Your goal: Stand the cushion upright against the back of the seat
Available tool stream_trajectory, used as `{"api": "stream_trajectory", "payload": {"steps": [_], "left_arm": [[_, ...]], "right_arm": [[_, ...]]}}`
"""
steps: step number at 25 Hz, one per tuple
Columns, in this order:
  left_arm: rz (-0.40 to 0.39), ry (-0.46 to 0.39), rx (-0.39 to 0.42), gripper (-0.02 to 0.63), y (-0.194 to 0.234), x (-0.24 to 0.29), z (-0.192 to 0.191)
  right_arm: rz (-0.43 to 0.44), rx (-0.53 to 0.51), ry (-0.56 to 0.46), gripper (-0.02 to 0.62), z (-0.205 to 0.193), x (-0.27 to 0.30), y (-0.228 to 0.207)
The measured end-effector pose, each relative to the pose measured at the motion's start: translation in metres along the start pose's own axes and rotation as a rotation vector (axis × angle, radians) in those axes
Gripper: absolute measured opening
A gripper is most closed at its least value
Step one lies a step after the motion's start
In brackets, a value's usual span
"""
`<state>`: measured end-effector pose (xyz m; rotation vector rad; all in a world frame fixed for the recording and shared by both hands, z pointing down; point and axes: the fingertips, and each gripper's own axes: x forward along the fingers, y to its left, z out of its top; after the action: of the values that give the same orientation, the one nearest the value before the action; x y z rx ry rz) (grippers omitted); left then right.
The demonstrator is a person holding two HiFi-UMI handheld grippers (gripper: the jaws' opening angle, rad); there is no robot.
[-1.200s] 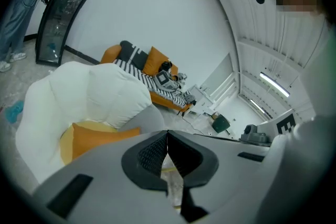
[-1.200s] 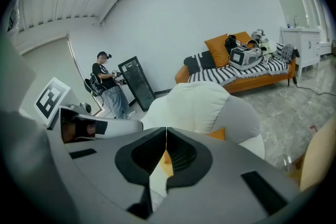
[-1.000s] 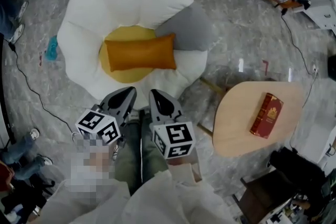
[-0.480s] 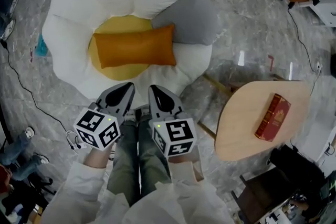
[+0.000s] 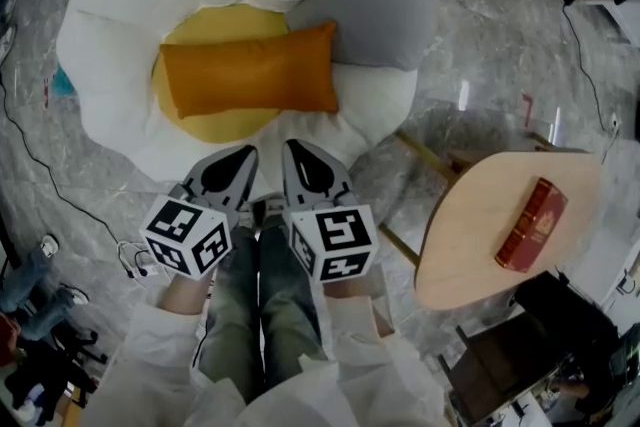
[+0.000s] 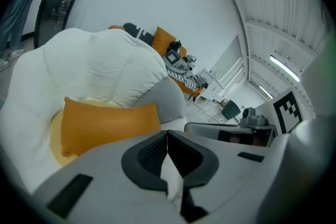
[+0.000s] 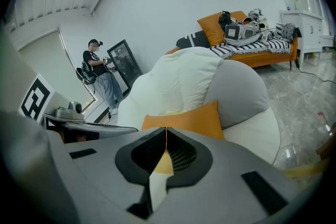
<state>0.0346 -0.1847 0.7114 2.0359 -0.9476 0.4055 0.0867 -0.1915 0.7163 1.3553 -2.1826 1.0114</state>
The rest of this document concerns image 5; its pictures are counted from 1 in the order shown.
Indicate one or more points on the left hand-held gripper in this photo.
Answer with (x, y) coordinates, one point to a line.
(185, 235)

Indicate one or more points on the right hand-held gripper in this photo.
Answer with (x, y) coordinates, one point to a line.
(335, 240)

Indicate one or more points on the orange rectangular cushion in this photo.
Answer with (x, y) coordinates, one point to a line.
(250, 70)

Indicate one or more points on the person's left forearm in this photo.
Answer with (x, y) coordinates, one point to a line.
(185, 295)

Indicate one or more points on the person's right forearm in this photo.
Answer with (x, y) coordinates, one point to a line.
(347, 292)

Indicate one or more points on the person's left white shoe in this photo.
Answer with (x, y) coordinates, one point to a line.
(248, 215)

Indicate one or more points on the person's white shoe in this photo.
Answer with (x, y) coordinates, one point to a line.
(272, 207)
(248, 215)

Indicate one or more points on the person's right white shoe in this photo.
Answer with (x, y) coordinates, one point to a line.
(272, 207)

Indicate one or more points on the white power strip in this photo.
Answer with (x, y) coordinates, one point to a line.
(145, 271)

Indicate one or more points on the person's left leg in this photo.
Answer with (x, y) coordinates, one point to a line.
(230, 315)

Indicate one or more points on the person's leg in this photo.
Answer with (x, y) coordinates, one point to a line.
(287, 315)
(230, 315)

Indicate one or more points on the person's right leg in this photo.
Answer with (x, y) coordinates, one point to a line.
(287, 315)

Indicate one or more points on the light wooden coffee table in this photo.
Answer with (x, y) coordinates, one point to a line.
(475, 225)

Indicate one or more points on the teal floor item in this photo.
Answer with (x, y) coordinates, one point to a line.
(62, 82)

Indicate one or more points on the small red floor item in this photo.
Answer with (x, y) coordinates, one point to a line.
(46, 92)

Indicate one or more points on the person's white shirt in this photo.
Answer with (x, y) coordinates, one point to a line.
(150, 390)

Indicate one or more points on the red hardcover book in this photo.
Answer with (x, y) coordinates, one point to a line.
(532, 225)

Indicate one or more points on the black office chair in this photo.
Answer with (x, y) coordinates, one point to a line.
(55, 365)

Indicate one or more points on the dark chair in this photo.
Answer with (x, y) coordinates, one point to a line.
(525, 355)

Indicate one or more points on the small white power socket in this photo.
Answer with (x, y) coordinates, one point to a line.
(615, 122)

